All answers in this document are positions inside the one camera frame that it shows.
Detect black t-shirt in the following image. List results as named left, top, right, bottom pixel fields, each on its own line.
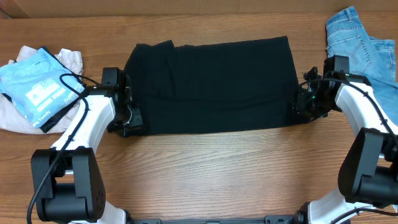
left=124, top=36, right=305, bottom=135

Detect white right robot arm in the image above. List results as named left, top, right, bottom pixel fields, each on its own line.
left=289, top=55, right=397, bottom=223

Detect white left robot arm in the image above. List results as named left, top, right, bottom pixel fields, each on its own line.
left=26, top=67, right=144, bottom=223

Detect blue denim jeans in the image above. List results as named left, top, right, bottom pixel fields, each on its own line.
left=326, top=6, right=397, bottom=124

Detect light blue printed t-shirt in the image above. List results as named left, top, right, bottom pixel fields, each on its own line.
left=1, top=47, right=85, bottom=129

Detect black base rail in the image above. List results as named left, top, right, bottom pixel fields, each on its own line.
left=126, top=215, right=294, bottom=224

